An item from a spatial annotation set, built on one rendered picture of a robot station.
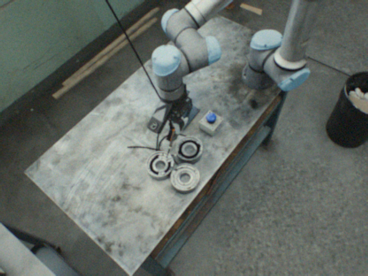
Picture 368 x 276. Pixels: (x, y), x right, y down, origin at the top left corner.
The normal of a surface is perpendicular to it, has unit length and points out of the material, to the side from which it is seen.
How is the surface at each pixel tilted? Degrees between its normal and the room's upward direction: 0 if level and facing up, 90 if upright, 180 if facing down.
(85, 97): 0
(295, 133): 0
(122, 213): 0
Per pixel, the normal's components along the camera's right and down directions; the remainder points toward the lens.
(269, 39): -0.13, -0.61
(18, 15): 0.77, 0.51
